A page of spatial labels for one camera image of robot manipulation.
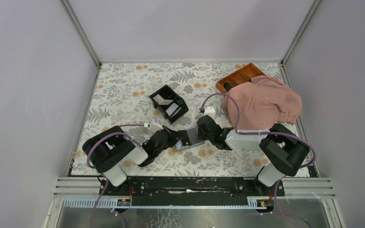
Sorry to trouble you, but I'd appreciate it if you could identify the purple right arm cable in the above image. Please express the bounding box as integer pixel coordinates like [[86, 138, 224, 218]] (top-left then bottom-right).
[[199, 93, 317, 228]]

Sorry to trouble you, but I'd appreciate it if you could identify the black card holder box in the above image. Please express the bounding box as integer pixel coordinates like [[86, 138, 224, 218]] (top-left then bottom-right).
[[149, 85, 189, 123]]

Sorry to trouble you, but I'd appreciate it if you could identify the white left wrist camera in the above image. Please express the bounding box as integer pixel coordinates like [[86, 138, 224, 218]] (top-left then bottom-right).
[[144, 119, 163, 133]]

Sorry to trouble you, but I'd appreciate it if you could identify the stack of cards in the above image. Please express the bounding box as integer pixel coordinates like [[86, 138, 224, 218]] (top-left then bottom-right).
[[154, 94, 181, 117]]

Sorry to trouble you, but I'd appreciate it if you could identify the white slotted cable duct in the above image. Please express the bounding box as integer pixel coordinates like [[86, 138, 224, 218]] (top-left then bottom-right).
[[63, 197, 273, 210]]

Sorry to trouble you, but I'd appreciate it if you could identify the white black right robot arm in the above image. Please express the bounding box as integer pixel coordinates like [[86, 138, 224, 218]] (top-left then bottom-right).
[[197, 115, 311, 196]]

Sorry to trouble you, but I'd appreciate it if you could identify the floral table mat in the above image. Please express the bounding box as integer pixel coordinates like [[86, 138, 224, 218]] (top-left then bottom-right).
[[70, 63, 297, 177]]

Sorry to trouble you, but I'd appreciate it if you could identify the pink cloth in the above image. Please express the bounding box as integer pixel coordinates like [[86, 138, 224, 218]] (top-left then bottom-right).
[[221, 75, 302, 130]]

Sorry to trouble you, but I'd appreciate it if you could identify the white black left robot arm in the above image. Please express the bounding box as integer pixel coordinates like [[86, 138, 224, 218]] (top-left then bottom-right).
[[82, 123, 182, 195]]

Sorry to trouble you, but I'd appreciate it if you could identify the dark grey credit card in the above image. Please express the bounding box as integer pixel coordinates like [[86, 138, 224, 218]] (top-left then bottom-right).
[[181, 127, 204, 149]]

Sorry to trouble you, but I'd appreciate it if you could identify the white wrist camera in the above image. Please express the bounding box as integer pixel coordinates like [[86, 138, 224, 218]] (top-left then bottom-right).
[[144, 119, 163, 133], [199, 106, 216, 119]]

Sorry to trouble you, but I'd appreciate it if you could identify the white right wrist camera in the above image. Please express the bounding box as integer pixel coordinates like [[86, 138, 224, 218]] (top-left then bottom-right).
[[199, 106, 216, 119]]

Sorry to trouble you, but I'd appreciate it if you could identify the orange compartment tray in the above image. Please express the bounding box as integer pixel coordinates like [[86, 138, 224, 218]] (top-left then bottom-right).
[[216, 63, 266, 93]]

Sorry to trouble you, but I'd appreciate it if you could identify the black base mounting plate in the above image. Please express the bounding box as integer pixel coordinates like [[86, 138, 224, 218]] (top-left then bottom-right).
[[99, 176, 285, 202]]

